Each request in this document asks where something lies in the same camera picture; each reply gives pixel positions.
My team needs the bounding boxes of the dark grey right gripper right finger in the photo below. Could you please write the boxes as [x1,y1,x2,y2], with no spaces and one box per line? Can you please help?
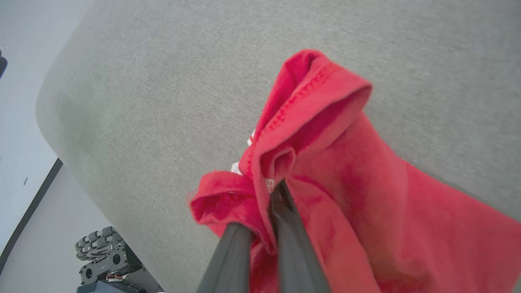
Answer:
[269,179,331,293]

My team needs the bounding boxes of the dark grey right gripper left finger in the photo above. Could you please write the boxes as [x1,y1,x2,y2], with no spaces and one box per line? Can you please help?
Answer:
[196,223,255,293]

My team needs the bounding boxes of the red t-shirt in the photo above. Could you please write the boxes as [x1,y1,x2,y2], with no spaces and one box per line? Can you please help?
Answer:
[188,49,521,293]

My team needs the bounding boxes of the grey roller robot wheel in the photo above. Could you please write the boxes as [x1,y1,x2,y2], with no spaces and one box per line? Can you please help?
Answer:
[74,226,127,262]

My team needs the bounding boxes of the grey fabric sofa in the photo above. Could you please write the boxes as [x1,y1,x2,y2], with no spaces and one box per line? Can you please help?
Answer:
[35,0,521,293]

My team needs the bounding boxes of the dark wall baseboard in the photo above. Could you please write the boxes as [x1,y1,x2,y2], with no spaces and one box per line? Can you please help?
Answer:
[0,158,64,274]

